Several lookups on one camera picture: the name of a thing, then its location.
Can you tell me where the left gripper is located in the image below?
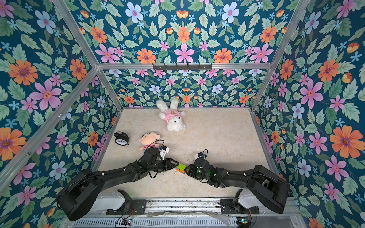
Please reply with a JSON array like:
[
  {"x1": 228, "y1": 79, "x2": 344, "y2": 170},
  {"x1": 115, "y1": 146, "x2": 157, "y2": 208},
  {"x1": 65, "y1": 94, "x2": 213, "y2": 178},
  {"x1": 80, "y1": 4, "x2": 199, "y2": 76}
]
[{"x1": 147, "y1": 158, "x2": 180, "y2": 173}]

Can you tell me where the green lego brick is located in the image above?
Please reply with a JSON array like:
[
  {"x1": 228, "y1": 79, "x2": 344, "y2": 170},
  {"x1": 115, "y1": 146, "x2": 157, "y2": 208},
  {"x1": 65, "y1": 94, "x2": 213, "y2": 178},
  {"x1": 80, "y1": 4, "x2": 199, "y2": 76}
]
[{"x1": 176, "y1": 163, "x2": 186, "y2": 171}]

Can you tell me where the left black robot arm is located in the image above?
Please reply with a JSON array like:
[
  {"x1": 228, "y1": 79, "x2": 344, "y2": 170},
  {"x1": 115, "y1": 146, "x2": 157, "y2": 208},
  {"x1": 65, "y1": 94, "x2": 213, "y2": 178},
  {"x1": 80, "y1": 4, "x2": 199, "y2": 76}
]
[{"x1": 57, "y1": 148, "x2": 180, "y2": 221}]

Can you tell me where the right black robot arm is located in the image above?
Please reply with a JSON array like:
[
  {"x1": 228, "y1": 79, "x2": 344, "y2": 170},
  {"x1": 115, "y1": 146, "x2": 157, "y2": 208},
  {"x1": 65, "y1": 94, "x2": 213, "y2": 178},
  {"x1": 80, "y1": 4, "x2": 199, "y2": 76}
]
[{"x1": 184, "y1": 157, "x2": 290, "y2": 214}]

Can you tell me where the pink plush doll striped shirt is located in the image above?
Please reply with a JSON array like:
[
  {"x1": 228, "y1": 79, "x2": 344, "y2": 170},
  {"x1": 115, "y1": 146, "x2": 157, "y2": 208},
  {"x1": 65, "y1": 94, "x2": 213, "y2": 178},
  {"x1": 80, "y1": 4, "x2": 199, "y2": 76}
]
[{"x1": 138, "y1": 132, "x2": 161, "y2": 151}]

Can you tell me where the black alarm clock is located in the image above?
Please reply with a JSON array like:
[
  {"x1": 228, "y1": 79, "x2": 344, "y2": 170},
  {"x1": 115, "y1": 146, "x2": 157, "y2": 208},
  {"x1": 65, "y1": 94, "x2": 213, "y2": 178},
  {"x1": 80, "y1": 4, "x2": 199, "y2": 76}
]
[{"x1": 114, "y1": 131, "x2": 130, "y2": 146}]

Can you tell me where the white plush bunny pink shirt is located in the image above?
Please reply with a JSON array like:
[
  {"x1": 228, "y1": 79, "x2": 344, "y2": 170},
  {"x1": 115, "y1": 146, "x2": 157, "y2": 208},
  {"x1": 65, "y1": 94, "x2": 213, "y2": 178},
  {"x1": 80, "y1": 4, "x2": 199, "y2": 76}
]
[{"x1": 156, "y1": 98, "x2": 187, "y2": 132}]

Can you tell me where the green circuit board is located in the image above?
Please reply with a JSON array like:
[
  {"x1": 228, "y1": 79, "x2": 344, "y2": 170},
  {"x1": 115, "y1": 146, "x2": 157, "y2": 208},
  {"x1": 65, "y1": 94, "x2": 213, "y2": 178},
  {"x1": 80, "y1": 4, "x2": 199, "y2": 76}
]
[{"x1": 236, "y1": 218, "x2": 252, "y2": 228}]

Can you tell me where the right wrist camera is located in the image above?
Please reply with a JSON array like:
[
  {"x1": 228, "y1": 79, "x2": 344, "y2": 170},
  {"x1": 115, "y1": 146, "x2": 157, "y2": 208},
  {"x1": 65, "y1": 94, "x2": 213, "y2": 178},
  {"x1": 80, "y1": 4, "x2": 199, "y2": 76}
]
[{"x1": 195, "y1": 152, "x2": 205, "y2": 159}]

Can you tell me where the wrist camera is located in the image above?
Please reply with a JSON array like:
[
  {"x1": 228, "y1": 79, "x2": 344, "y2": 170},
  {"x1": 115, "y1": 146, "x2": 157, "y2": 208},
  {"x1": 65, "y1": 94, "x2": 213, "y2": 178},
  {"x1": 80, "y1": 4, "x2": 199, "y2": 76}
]
[
  {"x1": 159, "y1": 145, "x2": 170, "y2": 160},
  {"x1": 195, "y1": 152, "x2": 205, "y2": 159}
]

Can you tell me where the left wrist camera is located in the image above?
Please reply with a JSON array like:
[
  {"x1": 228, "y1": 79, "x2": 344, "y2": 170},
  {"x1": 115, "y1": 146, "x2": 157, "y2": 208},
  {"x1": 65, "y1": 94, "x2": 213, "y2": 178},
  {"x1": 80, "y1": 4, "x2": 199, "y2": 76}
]
[{"x1": 159, "y1": 145, "x2": 170, "y2": 160}]

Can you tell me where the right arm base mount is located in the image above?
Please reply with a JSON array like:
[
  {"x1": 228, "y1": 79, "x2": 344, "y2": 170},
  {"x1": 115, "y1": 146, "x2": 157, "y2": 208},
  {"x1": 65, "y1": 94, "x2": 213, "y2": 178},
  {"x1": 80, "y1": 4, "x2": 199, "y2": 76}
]
[{"x1": 219, "y1": 189, "x2": 262, "y2": 215}]

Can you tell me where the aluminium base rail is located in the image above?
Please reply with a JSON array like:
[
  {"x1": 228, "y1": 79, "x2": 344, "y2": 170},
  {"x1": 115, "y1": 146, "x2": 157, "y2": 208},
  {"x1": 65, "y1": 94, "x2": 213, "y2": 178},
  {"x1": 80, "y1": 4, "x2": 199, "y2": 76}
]
[{"x1": 91, "y1": 198, "x2": 306, "y2": 228}]

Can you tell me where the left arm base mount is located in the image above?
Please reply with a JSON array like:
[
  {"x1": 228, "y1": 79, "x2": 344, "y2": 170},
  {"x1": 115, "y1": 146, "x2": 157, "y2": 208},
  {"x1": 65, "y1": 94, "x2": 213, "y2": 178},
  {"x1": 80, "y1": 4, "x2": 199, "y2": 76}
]
[{"x1": 106, "y1": 190, "x2": 147, "y2": 216}]

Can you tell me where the small controller board with wires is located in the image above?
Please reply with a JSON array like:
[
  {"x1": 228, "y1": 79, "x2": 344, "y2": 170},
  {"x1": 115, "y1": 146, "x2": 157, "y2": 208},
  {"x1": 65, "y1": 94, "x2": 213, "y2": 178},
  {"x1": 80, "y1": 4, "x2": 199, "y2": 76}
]
[{"x1": 120, "y1": 219, "x2": 132, "y2": 226}]

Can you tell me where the black wall hook bar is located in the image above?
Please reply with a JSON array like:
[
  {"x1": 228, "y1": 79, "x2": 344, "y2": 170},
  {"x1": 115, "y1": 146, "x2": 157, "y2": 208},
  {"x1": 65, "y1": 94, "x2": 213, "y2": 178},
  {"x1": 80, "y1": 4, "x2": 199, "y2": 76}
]
[{"x1": 152, "y1": 63, "x2": 213, "y2": 71}]

